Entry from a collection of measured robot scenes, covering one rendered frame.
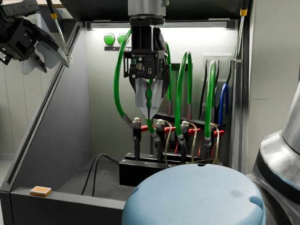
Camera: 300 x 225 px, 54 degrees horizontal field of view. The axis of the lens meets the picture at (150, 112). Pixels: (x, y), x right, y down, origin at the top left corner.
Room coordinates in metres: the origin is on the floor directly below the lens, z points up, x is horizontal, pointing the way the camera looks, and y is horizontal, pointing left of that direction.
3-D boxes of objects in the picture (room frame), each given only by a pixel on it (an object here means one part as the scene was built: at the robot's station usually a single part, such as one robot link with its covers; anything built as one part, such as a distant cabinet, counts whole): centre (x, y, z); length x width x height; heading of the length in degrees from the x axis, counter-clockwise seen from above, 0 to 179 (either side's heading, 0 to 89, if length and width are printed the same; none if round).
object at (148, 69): (0.62, 0.01, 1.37); 0.09 x 0.08 x 0.12; 166
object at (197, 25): (1.21, -0.02, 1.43); 0.54 x 0.03 x 0.02; 76
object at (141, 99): (0.62, 0.02, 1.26); 0.06 x 0.03 x 0.09; 166
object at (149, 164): (0.92, -0.07, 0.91); 0.34 x 0.10 x 0.15; 76
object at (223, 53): (1.15, -0.26, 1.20); 0.13 x 0.03 x 0.31; 76
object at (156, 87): (0.62, -0.01, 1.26); 0.06 x 0.03 x 0.09; 166
